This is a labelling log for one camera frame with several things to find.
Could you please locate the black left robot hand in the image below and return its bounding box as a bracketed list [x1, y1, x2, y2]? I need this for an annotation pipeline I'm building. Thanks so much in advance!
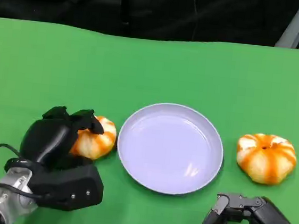
[18, 101, 107, 177]

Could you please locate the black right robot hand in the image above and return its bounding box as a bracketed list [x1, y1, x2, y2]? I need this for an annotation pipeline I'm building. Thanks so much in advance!
[201, 189, 299, 224]

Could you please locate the orange white toy bread roll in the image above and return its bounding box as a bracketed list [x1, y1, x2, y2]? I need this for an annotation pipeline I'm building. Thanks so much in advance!
[233, 130, 299, 188]
[69, 113, 119, 163]

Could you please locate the lilac plate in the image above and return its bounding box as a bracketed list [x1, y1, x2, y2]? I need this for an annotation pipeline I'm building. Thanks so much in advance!
[112, 97, 229, 200]

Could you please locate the green table cloth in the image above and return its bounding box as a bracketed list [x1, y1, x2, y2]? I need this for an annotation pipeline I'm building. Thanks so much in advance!
[0, 17, 299, 224]

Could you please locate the black backdrop curtain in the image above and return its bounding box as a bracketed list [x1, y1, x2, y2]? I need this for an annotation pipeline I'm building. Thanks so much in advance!
[0, 0, 299, 56]

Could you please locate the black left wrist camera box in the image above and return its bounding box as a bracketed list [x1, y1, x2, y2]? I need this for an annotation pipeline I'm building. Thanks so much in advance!
[26, 157, 107, 215]

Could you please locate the thin grey hanging cord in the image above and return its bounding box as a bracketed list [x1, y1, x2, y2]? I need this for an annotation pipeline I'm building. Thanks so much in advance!
[188, 0, 200, 40]

